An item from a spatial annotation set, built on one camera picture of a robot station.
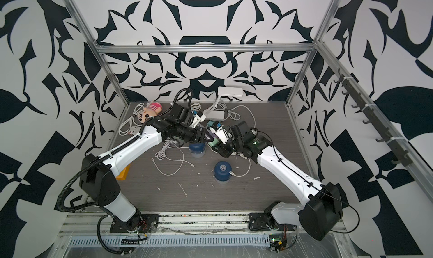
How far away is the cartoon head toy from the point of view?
104cm

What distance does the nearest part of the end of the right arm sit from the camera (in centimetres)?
55

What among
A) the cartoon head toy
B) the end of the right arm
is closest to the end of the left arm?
the end of the right arm

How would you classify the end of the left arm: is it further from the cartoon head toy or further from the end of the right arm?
the cartoon head toy

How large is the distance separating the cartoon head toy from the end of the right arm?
1.61 ft
